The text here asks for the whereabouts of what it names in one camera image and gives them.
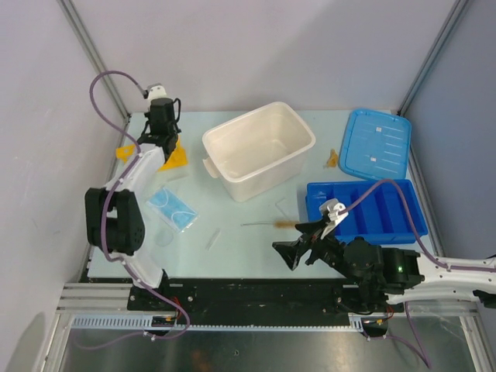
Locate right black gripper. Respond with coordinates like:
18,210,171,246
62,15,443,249
271,218,362,286

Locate brown bottle brush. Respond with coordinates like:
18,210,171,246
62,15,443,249
240,219,300,229

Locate clear glass test tube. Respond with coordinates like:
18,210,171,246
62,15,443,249
205,229,221,250

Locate clear watch glass dish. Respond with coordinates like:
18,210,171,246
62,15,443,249
154,228,174,247

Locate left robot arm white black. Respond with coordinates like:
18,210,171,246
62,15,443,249
84,97,181,310

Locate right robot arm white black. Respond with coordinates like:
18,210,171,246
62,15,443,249
272,222,495,314

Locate yellow test tube rack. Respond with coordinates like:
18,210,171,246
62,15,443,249
115,139,188,171

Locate clear glass slide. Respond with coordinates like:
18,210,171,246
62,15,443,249
167,170,189,182

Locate blue face mask in bag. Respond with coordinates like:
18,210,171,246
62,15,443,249
146,187,198,233

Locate blue compartment tray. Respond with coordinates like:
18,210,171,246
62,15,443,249
305,181,416,246

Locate small tan rubber piece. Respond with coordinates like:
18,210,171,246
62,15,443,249
325,149,339,168

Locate white plastic tub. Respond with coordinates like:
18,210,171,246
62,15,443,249
202,102,316,202

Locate blue plastic lid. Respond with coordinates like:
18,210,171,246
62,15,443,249
339,108,412,181

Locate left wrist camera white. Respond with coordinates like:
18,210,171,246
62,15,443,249
143,83,168,102

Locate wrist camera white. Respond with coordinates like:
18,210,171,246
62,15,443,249
319,198,348,239
143,83,168,102

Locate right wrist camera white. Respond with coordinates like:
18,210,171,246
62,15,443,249
319,198,348,239

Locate white cable duct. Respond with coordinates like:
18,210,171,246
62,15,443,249
71,313,392,332

